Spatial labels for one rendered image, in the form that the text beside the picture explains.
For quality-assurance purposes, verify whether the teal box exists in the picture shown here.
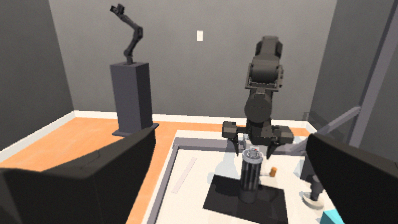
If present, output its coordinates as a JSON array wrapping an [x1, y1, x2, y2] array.
[[320, 209, 344, 224]]

